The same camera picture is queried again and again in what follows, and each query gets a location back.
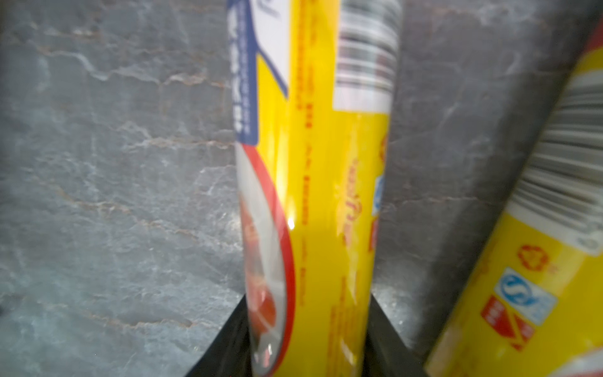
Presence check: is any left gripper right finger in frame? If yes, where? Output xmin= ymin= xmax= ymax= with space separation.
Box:
xmin=361 ymin=295 xmax=427 ymax=377

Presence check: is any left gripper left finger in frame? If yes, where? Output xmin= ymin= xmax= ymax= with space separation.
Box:
xmin=185 ymin=296 xmax=252 ymax=377

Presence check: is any yellow wrap roll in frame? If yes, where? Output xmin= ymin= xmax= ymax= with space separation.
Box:
xmin=424 ymin=27 xmax=602 ymax=376
xmin=227 ymin=1 xmax=403 ymax=376

